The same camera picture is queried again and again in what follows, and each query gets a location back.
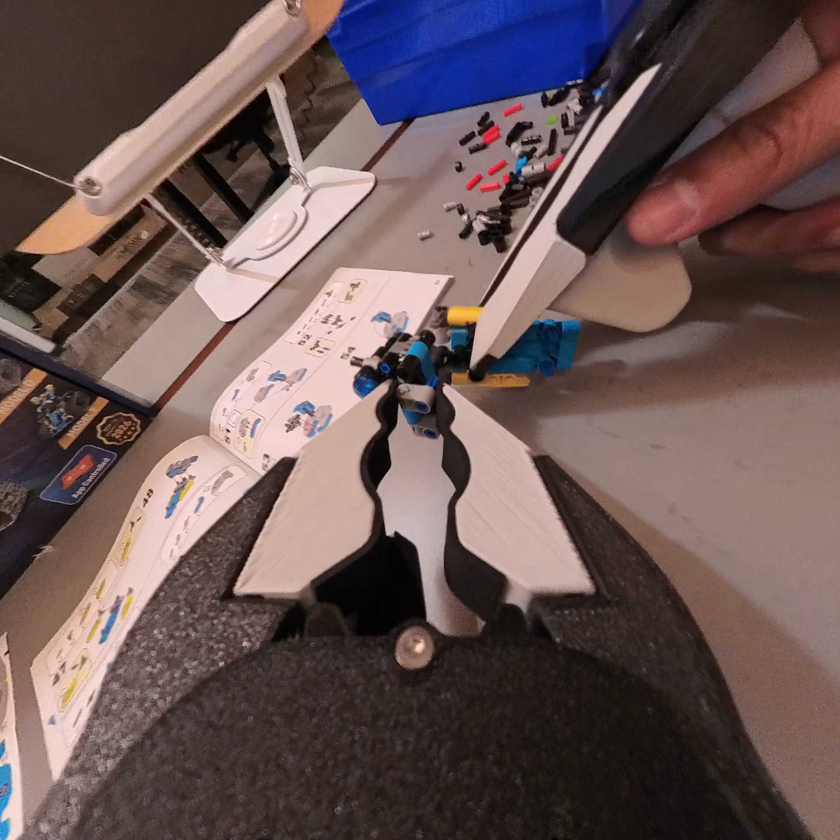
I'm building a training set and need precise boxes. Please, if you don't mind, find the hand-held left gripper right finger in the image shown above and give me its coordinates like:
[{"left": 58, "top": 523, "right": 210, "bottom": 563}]
[{"left": 438, "top": 384, "right": 598, "bottom": 621}]

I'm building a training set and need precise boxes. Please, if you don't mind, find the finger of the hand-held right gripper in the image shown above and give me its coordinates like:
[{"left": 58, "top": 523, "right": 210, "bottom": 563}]
[{"left": 468, "top": 62, "right": 662, "bottom": 383}]

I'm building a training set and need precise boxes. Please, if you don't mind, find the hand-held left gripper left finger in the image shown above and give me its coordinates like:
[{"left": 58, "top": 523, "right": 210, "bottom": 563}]
[{"left": 231, "top": 381, "right": 399, "bottom": 601}]

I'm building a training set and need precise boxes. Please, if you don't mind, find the yellow and blue brick assembly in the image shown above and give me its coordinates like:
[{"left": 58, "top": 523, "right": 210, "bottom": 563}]
[{"left": 433, "top": 305, "right": 583, "bottom": 389}]

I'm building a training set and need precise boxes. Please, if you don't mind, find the black and blue gear assembly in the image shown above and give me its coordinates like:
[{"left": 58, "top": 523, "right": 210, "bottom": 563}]
[{"left": 353, "top": 328, "right": 455, "bottom": 442}]

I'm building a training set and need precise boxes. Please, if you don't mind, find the grey desk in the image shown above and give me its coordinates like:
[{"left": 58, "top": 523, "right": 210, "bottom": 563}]
[{"left": 0, "top": 85, "right": 840, "bottom": 840}]

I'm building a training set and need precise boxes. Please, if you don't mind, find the person's right hand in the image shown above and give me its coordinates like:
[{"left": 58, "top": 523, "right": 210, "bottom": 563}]
[{"left": 625, "top": 0, "right": 840, "bottom": 274}]

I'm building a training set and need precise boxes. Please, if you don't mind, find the pile of loose building pieces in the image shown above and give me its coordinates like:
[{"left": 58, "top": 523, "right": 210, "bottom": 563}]
[{"left": 420, "top": 75, "right": 614, "bottom": 255}]

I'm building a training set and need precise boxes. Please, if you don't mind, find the open instruction booklet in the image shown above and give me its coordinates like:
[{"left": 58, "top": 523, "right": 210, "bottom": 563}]
[{"left": 29, "top": 268, "right": 455, "bottom": 782}]

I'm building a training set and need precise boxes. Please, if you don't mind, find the blue plastic bin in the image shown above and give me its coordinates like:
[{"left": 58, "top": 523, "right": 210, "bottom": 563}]
[{"left": 326, "top": 0, "right": 647, "bottom": 126}]

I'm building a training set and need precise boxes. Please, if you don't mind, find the dark blue toy kit box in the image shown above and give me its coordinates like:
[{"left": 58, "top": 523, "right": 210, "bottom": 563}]
[{"left": 0, "top": 354, "right": 160, "bottom": 601}]

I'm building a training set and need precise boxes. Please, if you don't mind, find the black panel with wooden edge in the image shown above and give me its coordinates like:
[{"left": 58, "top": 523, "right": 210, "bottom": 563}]
[{"left": 0, "top": 0, "right": 345, "bottom": 258}]

